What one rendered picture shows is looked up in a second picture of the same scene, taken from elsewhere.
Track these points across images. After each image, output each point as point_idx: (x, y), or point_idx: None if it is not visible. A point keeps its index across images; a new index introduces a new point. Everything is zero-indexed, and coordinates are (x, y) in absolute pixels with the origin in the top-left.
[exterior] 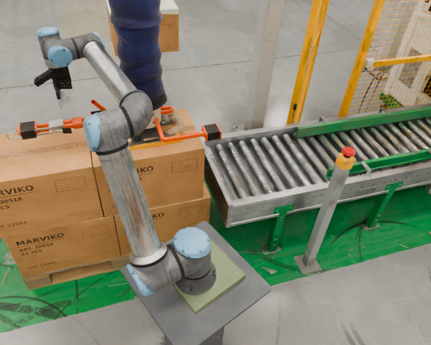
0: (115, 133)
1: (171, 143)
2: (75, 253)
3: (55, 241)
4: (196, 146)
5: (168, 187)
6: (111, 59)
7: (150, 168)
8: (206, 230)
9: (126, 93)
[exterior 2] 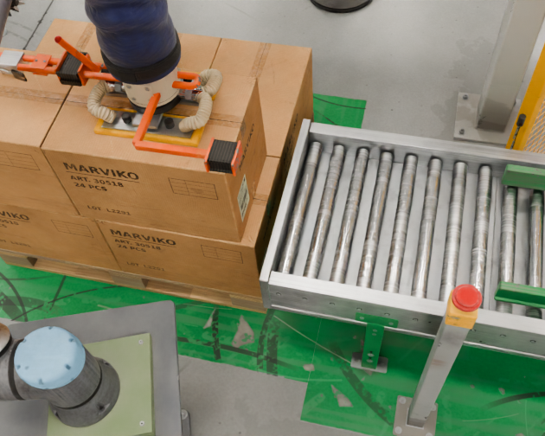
0: None
1: (178, 144)
2: (54, 245)
3: (19, 222)
4: None
5: (173, 209)
6: None
7: (132, 175)
8: (161, 319)
9: None
